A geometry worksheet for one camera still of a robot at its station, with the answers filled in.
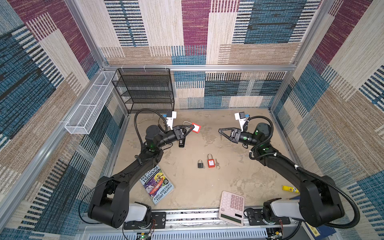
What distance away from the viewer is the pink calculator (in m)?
0.73

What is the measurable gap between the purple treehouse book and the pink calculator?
0.91 ft

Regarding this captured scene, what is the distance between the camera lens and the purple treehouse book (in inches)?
31.8

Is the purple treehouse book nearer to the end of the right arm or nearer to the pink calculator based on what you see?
the pink calculator
